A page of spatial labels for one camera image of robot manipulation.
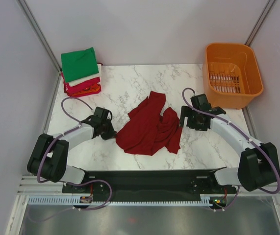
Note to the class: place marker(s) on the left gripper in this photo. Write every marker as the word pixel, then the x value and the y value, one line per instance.
pixel 112 134

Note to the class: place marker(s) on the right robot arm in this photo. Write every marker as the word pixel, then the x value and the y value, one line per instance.
pixel 258 166

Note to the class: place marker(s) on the aluminium rail profile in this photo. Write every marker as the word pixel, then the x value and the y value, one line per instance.
pixel 29 186

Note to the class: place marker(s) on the white slotted cable duct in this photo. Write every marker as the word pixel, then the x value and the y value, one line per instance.
pixel 76 200

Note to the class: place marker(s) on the left aluminium frame post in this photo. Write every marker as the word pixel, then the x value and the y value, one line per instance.
pixel 36 28

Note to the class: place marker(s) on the orange plastic basket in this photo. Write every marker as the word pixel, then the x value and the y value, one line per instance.
pixel 231 76

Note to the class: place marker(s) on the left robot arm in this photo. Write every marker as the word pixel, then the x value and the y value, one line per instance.
pixel 48 160

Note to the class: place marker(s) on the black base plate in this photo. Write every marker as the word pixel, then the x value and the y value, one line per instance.
pixel 151 184

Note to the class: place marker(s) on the pink red folded t shirt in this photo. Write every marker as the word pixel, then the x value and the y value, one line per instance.
pixel 72 91

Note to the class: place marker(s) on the orange print folded t shirt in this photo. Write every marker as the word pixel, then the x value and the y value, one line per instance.
pixel 93 89

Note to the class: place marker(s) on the dark red t shirt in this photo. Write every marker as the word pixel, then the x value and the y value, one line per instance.
pixel 150 130

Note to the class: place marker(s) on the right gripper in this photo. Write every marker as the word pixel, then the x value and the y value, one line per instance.
pixel 187 112

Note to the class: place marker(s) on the green folded t shirt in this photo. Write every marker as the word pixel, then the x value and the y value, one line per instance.
pixel 79 64

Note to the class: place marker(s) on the aluminium frame post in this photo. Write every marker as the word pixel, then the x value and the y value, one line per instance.
pixel 260 21
pixel 36 28

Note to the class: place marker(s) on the white folded t shirt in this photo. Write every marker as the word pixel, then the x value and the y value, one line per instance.
pixel 88 78

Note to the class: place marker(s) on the right aluminium frame post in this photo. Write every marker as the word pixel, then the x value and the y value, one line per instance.
pixel 260 21

